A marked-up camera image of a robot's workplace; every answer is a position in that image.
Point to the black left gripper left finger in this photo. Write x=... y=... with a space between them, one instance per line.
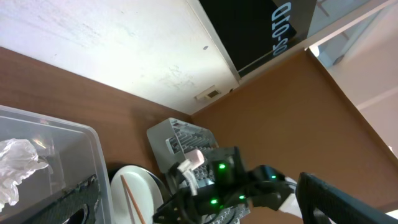
x=77 y=204

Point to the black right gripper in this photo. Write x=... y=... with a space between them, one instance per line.
x=189 y=204

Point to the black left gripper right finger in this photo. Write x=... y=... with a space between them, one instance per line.
x=321 y=202

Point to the pink cup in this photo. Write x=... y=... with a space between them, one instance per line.
x=196 y=158

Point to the wooden chopstick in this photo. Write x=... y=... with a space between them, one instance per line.
x=142 y=220

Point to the light grey plate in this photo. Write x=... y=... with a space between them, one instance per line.
x=140 y=196

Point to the large white tissue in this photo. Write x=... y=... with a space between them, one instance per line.
x=19 y=160

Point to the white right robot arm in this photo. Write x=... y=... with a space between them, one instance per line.
x=266 y=187

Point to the clear plastic waste bin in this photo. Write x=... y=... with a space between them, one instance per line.
x=72 y=151

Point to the grey dishwasher rack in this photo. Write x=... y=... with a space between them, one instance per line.
x=171 y=140

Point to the black door sign panel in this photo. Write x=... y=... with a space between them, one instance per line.
x=254 y=32

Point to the white wall socket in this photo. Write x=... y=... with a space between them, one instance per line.
x=209 y=93

